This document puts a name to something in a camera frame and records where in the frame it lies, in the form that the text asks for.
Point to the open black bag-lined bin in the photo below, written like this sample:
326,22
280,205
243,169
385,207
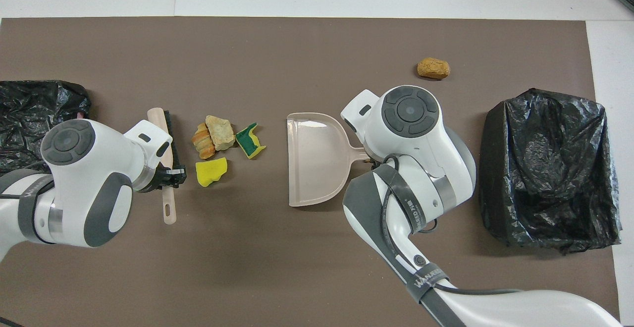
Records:
545,168

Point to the beige plastic dustpan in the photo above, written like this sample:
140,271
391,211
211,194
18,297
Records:
317,158

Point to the brown table mat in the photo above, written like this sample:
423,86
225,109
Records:
247,267

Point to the yellow sponge piece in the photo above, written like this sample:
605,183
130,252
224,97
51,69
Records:
212,172

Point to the green and yellow sponge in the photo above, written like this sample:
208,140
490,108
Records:
250,141

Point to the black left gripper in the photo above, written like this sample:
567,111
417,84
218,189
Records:
153,179

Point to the black bag-covered bin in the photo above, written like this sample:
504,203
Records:
29,104

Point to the striped orange croissant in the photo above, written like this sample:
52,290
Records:
203,142

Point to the brown bread roll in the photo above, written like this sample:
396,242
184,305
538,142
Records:
433,68

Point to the beige bread chunk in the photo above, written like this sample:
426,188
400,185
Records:
220,133

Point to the beige brush with black bristles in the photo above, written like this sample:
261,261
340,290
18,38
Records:
158,124

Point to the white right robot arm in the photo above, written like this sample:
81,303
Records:
411,119

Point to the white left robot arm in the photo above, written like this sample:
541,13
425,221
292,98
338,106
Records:
99,168

